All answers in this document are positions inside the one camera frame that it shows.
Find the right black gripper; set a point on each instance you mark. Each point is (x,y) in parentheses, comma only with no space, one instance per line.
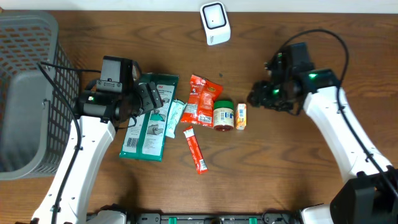
(259,97)

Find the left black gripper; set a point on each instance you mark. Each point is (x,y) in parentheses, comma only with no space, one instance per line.
(152,96)

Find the light green wipes pack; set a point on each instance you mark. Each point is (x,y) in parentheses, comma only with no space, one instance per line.
(176,111)

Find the small orange box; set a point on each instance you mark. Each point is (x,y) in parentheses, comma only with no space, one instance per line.
(241,116)

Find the green lid jar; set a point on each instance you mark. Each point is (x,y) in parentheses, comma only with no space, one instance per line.
(223,115)

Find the red snack bag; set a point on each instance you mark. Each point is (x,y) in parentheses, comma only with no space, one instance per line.
(200,105)

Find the red stick sachet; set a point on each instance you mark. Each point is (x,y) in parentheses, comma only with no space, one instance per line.
(195,150)

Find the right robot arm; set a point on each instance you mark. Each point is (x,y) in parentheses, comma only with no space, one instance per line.
(369,194)

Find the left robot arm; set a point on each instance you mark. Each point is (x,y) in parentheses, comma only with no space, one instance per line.
(97,114)

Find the white barcode scanner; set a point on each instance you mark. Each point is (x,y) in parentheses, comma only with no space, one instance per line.
(215,23)

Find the grey plastic mesh basket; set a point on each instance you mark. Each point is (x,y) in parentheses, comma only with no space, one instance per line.
(35,123)

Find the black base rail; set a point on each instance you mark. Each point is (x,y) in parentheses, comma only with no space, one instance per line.
(155,218)

